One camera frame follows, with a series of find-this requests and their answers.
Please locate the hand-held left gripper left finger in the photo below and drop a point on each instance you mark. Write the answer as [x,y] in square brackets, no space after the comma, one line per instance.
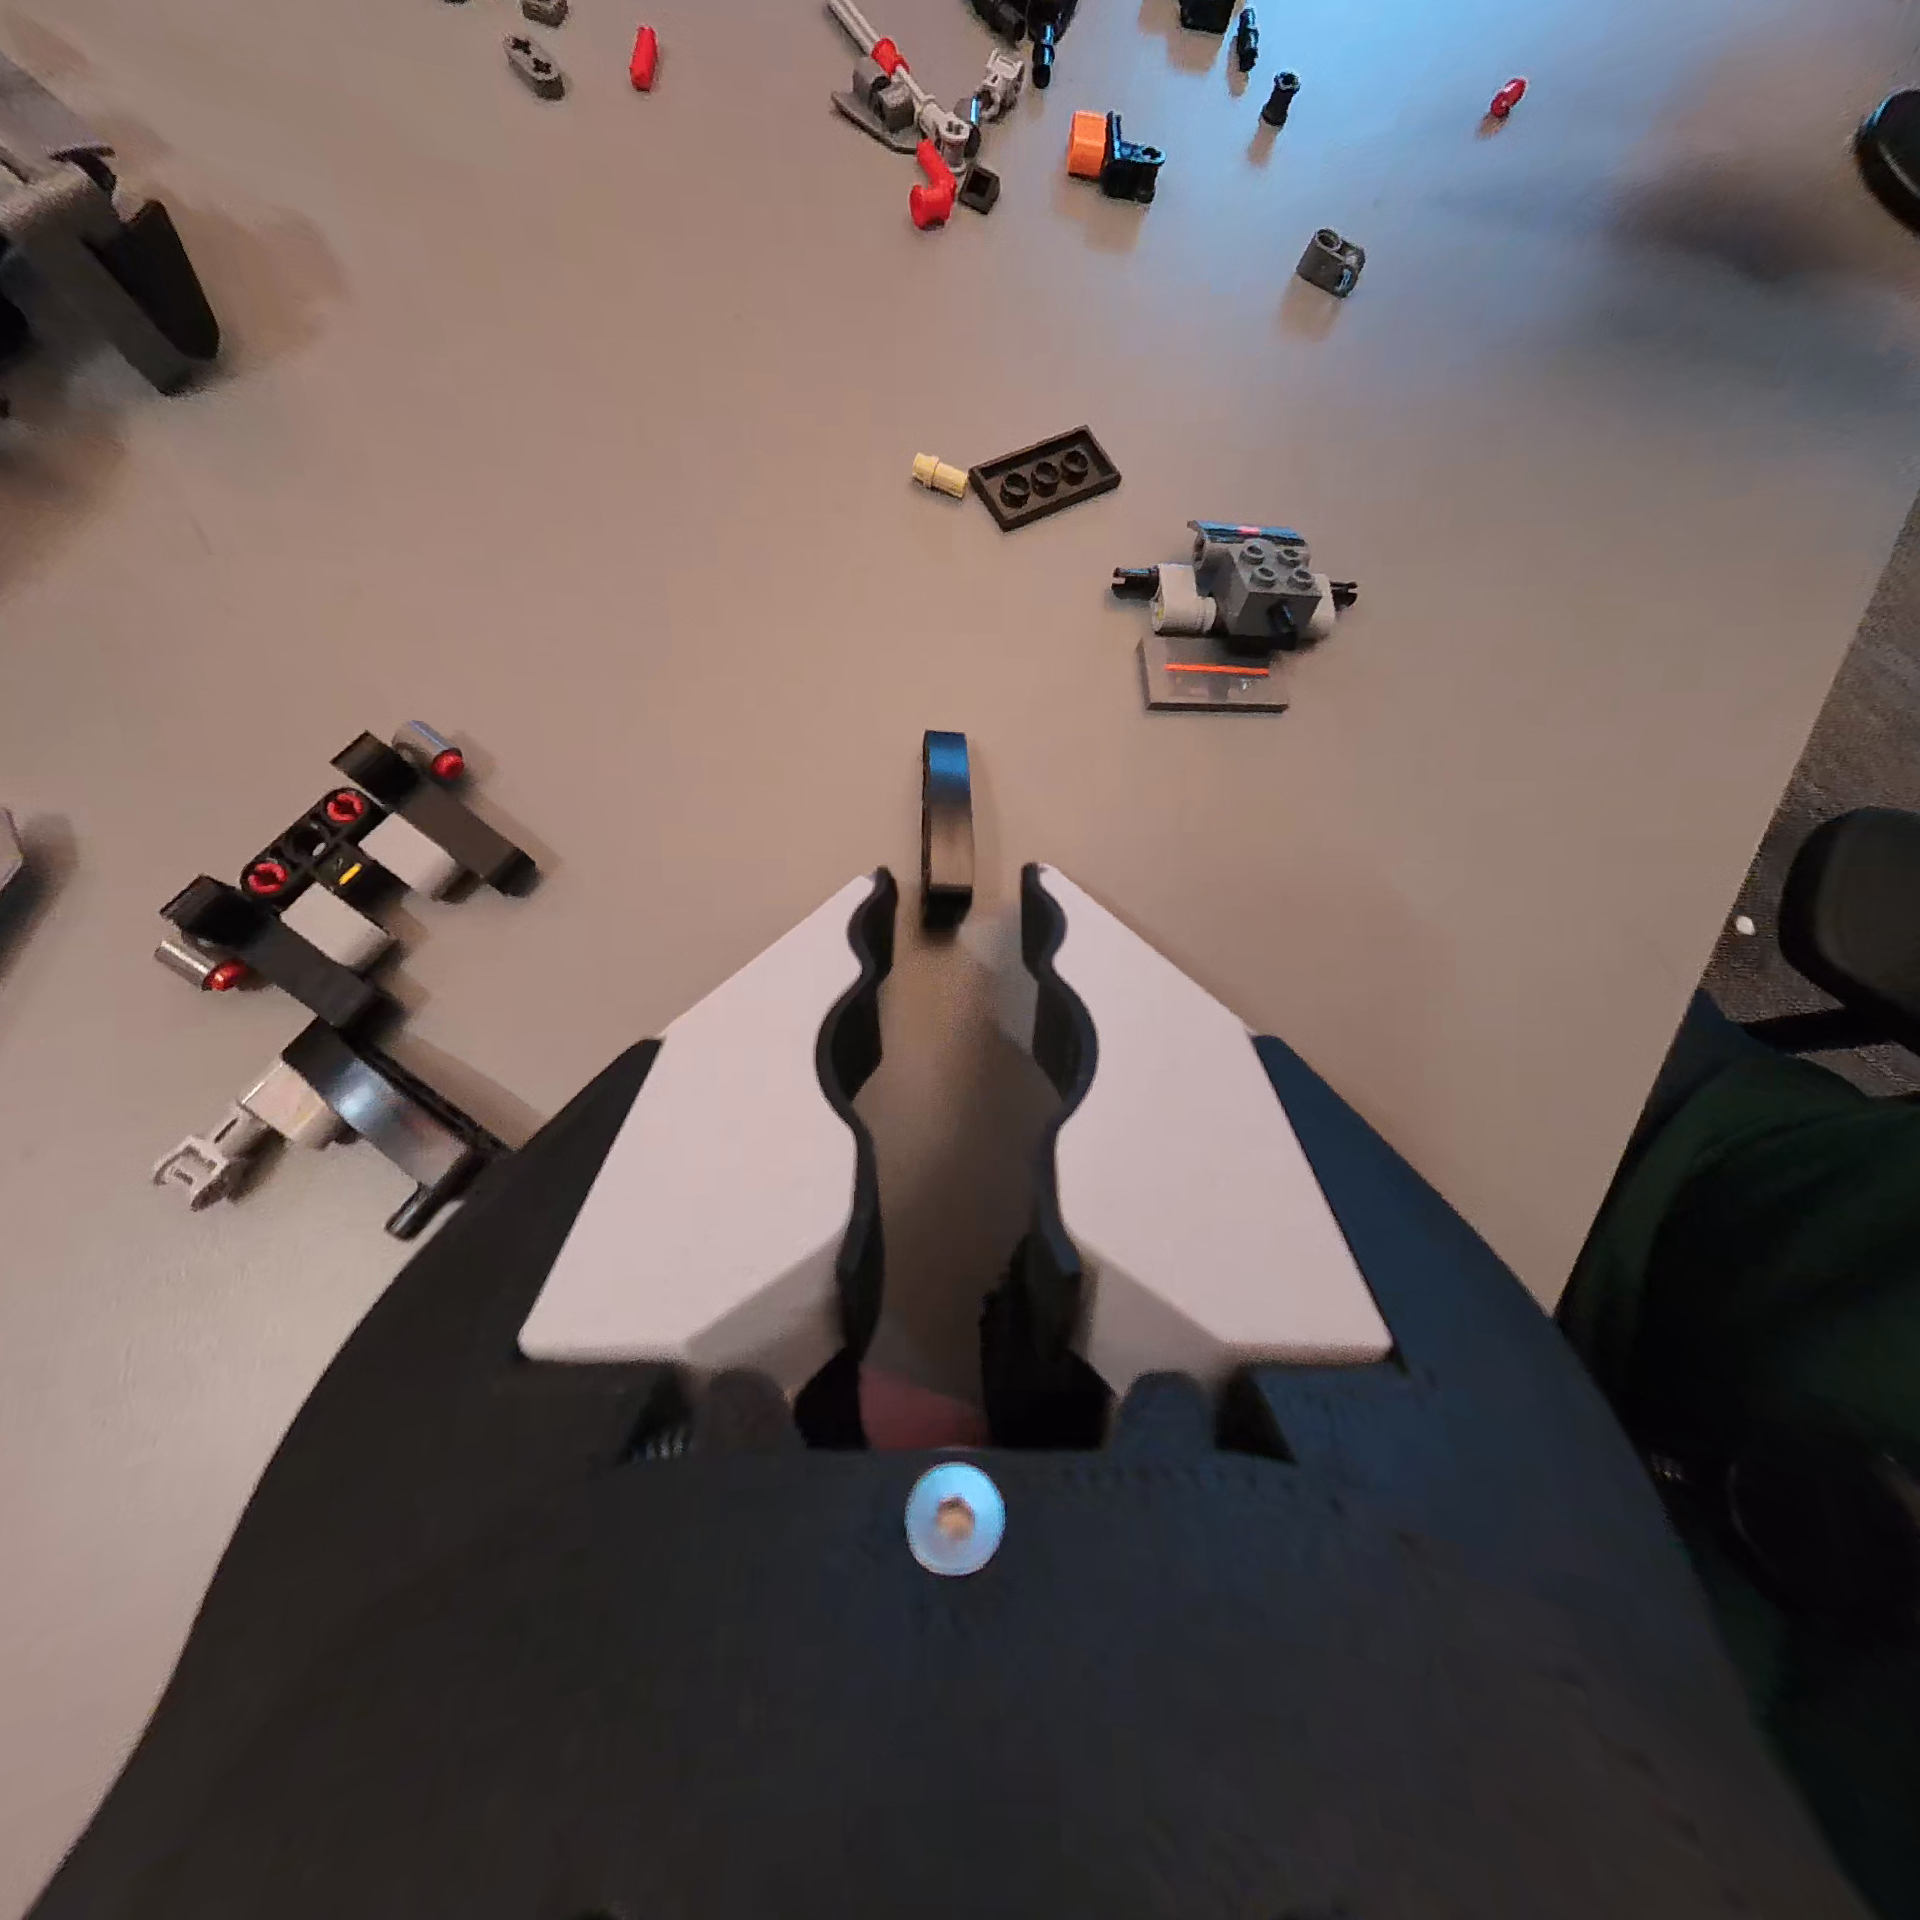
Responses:
[708,1184]

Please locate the tan lego pin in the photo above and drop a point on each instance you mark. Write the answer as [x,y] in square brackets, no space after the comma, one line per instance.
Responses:
[940,475]

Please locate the small red lego piece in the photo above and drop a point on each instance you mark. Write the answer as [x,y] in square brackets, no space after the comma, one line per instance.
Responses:
[1505,100]

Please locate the dark grey lego connector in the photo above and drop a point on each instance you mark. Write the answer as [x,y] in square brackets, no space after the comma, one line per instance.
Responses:
[1328,260]

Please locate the black grey red lego assembly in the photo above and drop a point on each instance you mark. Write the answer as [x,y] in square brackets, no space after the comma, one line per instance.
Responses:
[337,875]

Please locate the black curved lego piece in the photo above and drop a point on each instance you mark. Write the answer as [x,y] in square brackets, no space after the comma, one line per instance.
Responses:
[948,817]

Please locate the black office chair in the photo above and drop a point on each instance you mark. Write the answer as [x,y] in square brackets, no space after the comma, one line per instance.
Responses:
[1854,913]
[1754,1277]

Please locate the grey lego block assembly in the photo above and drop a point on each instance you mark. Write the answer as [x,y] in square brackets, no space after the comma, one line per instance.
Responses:
[1258,584]

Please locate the red lego pin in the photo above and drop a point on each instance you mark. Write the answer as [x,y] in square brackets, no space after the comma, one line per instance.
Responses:
[647,56]

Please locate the black lego pin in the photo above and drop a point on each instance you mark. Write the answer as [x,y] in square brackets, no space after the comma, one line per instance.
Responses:
[1282,100]
[1245,37]

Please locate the grey two-hole lego beam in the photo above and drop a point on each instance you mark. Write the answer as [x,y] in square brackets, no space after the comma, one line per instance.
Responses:
[533,64]

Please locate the grey black lego axle assembly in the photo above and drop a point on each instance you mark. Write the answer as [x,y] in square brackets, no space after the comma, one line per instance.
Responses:
[337,1111]

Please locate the black lego plate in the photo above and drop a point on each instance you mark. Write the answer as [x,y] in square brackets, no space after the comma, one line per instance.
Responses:
[1046,475]

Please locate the black round chair part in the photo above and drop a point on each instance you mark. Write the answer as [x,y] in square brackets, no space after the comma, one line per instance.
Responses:
[1895,156]

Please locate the red bent lego piece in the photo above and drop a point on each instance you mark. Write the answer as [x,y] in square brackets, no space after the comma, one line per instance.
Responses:
[932,195]

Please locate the dark tile with red stripe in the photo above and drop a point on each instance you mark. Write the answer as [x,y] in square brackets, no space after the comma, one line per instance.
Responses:
[1215,675]

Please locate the small black square lego piece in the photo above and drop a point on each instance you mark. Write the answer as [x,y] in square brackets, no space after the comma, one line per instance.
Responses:
[984,186]

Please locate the cluster of black lego pins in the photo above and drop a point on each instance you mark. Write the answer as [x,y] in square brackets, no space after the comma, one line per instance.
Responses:
[1025,22]

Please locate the large grey lego model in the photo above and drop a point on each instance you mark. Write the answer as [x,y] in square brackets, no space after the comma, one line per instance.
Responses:
[108,252]

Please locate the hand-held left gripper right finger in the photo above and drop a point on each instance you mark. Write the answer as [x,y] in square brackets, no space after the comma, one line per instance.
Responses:
[1202,1184]

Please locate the orange and black lego piece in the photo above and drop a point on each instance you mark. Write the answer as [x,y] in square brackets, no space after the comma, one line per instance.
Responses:
[1114,152]

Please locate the grey red lego rod assembly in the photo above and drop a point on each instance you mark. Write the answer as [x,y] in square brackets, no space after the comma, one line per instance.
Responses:
[898,100]

